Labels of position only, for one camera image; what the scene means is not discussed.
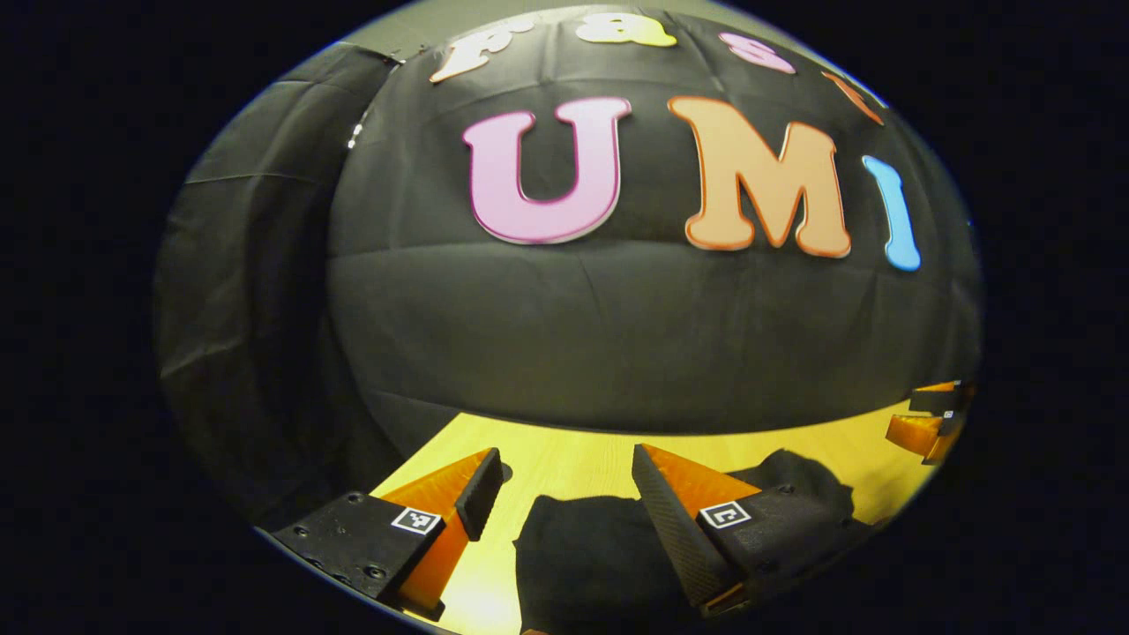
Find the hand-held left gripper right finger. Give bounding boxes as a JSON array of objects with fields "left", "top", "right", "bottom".
[{"left": 631, "top": 442, "right": 874, "bottom": 617}]

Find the black backdrop cloth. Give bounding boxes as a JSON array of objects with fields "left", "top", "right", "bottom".
[
  {"left": 152, "top": 42, "right": 407, "bottom": 530},
  {"left": 326, "top": 4, "right": 984, "bottom": 437}
]

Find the black garment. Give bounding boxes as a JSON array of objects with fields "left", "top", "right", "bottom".
[{"left": 513, "top": 448, "right": 879, "bottom": 635}]

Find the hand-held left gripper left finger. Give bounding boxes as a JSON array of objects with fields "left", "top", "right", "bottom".
[{"left": 270, "top": 446, "right": 505, "bottom": 621}]

